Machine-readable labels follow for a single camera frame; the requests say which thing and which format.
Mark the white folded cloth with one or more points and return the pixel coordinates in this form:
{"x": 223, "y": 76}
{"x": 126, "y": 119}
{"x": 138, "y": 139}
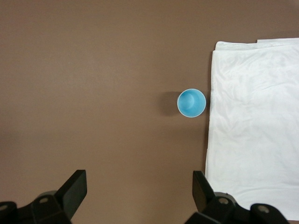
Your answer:
{"x": 254, "y": 121}

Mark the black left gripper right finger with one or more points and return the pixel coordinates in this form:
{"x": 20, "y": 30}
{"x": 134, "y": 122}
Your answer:
{"x": 205, "y": 198}

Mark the blue plastic cup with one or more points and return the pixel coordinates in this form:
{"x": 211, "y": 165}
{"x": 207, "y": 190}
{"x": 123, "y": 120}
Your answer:
{"x": 191, "y": 102}

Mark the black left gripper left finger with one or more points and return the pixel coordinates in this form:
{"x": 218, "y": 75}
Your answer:
{"x": 70, "y": 193}

